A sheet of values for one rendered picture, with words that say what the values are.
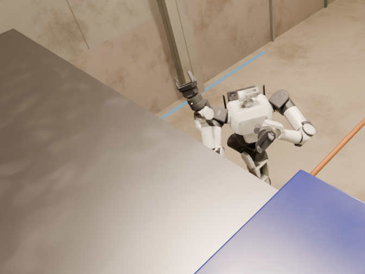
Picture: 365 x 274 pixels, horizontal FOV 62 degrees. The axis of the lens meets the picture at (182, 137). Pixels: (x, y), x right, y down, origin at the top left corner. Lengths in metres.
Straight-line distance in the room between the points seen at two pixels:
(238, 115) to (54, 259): 1.49
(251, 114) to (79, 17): 2.46
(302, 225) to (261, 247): 0.07
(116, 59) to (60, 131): 3.15
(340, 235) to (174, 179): 0.31
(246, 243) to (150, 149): 0.34
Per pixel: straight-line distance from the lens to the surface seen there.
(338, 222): 0.48
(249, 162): 2.20
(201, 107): 1.70
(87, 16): 3.80
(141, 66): 4.20
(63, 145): 0.85
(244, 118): 1.90
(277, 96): 1.99
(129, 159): 0.70
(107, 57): 3.95
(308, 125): 1.89
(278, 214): 0.48
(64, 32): 3.74
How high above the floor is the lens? 2.55
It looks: 40 degrees down
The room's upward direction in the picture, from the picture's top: 17 degrees counter-clockwise
